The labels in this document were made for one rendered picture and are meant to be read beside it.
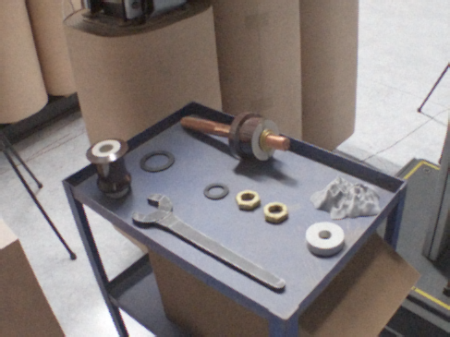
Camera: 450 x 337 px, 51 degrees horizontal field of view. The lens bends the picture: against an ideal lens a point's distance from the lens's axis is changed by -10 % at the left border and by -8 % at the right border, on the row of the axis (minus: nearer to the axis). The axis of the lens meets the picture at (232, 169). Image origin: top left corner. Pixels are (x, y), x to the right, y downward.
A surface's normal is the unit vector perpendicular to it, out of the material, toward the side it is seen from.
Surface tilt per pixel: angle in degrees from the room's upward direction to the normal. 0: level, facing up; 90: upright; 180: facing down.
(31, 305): 90
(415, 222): 0
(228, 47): 90
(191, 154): 0
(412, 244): 0
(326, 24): 90
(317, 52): 90
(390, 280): 26
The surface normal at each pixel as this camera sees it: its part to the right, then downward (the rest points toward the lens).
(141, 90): 0.15, 0.56
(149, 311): -0.07, -0.81
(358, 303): 0.26, -0.58
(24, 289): 0.71, 0.37
